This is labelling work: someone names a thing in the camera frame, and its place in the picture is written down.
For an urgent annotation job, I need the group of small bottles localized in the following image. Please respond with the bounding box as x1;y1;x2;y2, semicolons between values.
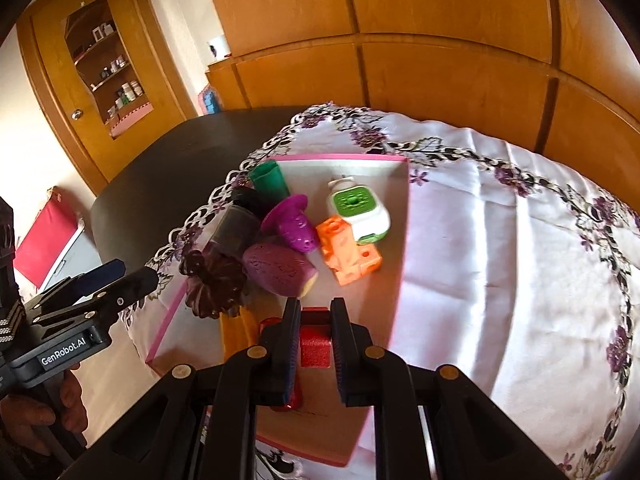
105;82;146;113

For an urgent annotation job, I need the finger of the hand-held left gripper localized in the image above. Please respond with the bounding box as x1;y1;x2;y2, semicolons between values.
30;266;160;328
37;259;126;307

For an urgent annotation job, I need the person's left hand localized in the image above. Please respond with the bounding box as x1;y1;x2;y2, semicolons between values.
0;367;88;456

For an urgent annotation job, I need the magenta plastic funnel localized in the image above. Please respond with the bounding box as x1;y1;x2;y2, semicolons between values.
261;195;321;253

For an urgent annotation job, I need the orange yellow plastic toy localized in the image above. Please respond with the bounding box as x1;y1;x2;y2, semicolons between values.
219;307;261;361

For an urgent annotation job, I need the wooden cabinet door with shelves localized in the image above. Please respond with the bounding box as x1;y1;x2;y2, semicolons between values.
17;0;198;186

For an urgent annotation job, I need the pink foam mat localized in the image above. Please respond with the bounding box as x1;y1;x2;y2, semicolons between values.
109;101;155;138

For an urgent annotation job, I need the grey filter cup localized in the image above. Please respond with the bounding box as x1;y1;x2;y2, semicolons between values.
207;186;273;261

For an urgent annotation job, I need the pink-rimmed white tray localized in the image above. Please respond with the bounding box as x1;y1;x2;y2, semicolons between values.
145;152;411;468

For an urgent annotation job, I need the white embroidered floral tablecloth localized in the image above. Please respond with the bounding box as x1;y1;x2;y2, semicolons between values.
117;102;640;480

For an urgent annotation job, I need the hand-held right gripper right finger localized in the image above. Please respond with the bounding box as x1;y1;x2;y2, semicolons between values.
330;297;571;480

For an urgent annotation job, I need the green plastic cylinder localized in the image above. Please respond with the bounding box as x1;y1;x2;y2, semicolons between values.
248;160;292;203

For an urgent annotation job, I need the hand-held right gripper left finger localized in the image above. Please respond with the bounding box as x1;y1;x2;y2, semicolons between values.
60;297;306;480

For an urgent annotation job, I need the matte red block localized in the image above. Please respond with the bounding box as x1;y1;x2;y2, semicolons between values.
299;306;333;370

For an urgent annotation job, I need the large wooden wardrobe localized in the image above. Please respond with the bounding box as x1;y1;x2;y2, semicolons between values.
197;0;640;196

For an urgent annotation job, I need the brown fluted lid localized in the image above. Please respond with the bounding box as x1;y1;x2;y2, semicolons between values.
179;249;248;320

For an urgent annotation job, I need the white green plug-in device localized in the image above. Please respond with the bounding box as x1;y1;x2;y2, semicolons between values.
326;175;392;245

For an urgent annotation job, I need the orange toy block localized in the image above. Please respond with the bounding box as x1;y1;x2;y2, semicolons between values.
316;215;383;287

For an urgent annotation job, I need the purple sweet potato toy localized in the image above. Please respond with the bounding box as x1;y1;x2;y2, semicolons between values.
241;241;319;297

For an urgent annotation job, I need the blue box with red cover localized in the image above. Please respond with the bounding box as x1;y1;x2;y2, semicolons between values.
14;186;101;291

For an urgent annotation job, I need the glossy red toy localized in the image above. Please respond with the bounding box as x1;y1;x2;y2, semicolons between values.
258;317;304;412

